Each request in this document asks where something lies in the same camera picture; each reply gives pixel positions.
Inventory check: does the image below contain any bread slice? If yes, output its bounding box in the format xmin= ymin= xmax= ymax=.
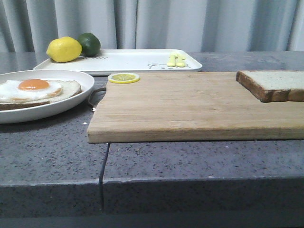
xmin=0 ymin=80 xmax=82 ymax=111
xmin=236 ymin=70 xmax=304 ymax=103

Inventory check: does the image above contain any white round plate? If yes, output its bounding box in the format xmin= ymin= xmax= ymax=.
xmin=0 ymin=70 xmax=95 ymax=124

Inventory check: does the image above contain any white rectangular tray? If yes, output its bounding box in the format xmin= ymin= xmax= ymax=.
xmin=34 ymin=49 xmax=202 ymax=76

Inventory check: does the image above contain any wooden cutting board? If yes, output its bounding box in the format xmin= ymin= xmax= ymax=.
xmin=87 ymin=72 xmax=304 ymax=143

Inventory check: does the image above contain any lemon slice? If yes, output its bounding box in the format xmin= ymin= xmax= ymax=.
xmin=108 ymin=73 xmax=140 ymax=84

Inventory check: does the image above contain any yellow plastic fork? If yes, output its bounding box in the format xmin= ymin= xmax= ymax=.
xmin=174 ymin=53 xmax=186 ymax=67

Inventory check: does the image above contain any green lime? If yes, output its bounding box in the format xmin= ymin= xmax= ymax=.
xmin=77 ymin=33 xmax=101 ymax=57

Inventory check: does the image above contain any front yellow lemon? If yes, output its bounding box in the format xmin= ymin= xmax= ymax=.
xmin=46 ymin=37 xmax=82 ymax=63

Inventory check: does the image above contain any fried egg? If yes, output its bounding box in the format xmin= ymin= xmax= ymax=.
xmin=0 ymin=79 xmax=62 ymax=103

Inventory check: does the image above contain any grey curtain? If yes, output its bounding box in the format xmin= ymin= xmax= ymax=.
xmin=0 ymin=0 xmax=304 ymax=52

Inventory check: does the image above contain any metal cutting board handle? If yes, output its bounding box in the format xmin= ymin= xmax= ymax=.
xmin=87 ymin=86 xmax=106 ymax=107

